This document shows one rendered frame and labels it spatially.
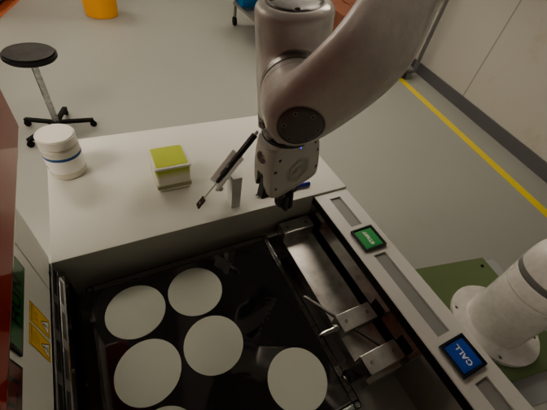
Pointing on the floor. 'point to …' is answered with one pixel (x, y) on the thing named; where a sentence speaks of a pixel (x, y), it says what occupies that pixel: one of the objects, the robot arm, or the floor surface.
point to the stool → (20, 58)
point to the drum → (100, 9)
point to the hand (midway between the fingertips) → (283, 198)
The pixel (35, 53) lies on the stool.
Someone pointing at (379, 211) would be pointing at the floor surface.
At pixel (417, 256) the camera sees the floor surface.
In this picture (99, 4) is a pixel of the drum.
